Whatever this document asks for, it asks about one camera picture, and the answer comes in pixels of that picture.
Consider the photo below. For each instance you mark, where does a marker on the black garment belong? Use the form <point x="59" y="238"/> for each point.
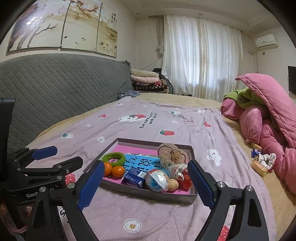
<point x="161" y="74"/>

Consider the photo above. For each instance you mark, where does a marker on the white toy egg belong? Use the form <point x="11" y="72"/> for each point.
<point x="157" y="182"/>

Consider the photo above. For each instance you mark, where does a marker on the pink folded blanket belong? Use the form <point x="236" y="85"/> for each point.
<point x="144" y="80"/>

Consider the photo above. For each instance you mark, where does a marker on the yellow snack packet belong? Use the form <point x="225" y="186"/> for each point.
<point x="256" y="146"/>
<point x="259" y="168"/>

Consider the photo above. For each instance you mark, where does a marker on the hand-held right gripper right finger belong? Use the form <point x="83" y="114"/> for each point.
<point x="201" y="185"/>

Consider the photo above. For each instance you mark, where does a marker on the blue candy wrapper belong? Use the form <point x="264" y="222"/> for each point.
<point x="256" y="153"/>

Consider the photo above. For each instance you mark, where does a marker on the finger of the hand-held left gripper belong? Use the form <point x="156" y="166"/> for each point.
<point x="67" y="164"/>
<point x="44" y="153"/>

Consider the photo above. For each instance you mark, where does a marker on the pink quilt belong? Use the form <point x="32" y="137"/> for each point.
<point x="272" y="129"/>

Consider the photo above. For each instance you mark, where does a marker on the white sheer curtain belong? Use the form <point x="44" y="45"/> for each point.
<point x="201" y="55"/>

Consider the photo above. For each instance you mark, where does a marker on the beige sheer scrunchie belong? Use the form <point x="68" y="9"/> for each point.
<point x="171" y="151"/>

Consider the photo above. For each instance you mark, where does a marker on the green fluffy scrunchie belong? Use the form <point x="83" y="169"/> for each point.
<point x="108" y="157"/>

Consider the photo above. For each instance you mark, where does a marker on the orange tangerine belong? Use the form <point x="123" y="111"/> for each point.
<point x="107" y="169"/>
<point x="118" y="172"/>

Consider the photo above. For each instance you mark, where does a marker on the grey quilted headboard cover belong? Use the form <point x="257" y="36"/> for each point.
<point x="57" y="88"/>

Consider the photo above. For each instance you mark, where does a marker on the floral wall painting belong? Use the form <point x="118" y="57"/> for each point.
<point x="69" y="25"/>

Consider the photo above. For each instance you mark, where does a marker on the black television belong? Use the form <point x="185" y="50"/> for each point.
<point x="292" y="78"/>

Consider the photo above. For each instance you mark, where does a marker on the purple strawberry printed blanket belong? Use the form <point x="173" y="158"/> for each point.
<point x="150" y="125"/>

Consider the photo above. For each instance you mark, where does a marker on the grey cardboard box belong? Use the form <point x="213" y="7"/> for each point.
<point x="143" y="194"/>

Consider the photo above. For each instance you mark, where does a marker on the beige folded blanket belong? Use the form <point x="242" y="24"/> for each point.
<point x="143" y="73"/>

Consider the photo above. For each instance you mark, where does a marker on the dark patterned folded blanket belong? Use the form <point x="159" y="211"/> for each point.
<point x="149" y="88"/>

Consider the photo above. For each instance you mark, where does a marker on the white patterned scrunchie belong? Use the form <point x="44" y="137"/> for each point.
<point x="268" y="160"/>

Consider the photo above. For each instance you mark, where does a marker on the red toy egg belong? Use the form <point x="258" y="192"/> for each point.
<point x="182" y="177"/>

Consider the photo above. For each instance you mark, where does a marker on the white air conditioner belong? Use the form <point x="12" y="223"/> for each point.
<point x="266" y="41"/>

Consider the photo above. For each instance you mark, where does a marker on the blue patterned cloth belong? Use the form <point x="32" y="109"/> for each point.
<point x="128" y="94"/>

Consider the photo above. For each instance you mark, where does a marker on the blue snack packet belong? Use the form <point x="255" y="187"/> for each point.
<point x="134" y="179"/>

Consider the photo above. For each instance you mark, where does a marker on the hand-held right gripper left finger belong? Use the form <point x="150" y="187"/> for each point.
<point x="91" y="185"/>

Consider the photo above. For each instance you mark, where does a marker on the green cloth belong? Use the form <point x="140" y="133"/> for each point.
<point x="245" y="97"/>

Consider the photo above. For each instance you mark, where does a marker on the beige tied curtain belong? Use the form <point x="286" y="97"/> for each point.
<point x="160" y="46"/>

